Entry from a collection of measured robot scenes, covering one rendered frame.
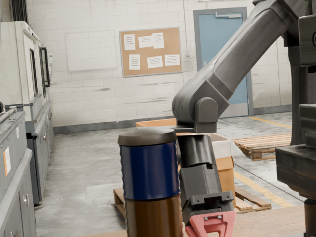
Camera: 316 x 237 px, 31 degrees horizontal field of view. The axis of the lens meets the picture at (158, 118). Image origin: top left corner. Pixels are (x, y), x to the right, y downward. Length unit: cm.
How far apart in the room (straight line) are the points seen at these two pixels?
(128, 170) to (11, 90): 484
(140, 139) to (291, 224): 86
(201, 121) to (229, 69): 10
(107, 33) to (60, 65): 110
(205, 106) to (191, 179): 11
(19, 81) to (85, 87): 624
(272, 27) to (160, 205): 63
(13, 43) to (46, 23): 622
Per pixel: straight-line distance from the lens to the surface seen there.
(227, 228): 87
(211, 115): 89
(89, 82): 1137
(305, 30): 61
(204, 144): 91
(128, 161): 37
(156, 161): 36
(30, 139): 521
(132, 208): 37
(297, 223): 120
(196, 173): 88
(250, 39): 95
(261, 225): 119
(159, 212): 37
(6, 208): 246
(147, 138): 36
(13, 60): 519
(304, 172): 57
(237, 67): 93
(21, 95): 518
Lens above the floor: 124
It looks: 6 degrees down
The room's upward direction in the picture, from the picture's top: 5 degrees counter-clockwise
